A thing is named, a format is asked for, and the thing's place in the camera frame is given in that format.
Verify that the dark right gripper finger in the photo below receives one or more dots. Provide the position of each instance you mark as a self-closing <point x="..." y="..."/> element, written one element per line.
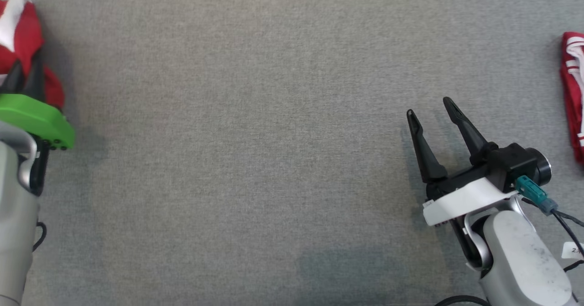
<point x="429" y="160"/>
<point x="472" y="137"/>

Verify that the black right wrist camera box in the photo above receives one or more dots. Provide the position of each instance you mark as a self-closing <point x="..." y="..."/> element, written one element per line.
<point x="511" y="164"/>

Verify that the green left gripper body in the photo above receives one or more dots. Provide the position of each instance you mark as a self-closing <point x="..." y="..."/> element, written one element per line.
<point x="36" y="119"/>

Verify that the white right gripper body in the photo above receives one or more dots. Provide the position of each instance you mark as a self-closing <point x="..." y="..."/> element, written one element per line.
<point x="461" y="199"/>

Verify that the red lettered basketball jersey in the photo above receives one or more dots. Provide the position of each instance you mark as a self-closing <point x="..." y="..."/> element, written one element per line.
<point x="572" y="91"/>

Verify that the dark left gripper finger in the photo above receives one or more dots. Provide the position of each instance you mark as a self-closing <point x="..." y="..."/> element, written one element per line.
<point x="36" y="80"/>
<point x="13" y="82"/>

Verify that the red shorts white stripes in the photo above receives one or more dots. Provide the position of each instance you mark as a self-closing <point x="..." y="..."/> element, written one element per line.
<point x="23" y="37"/>

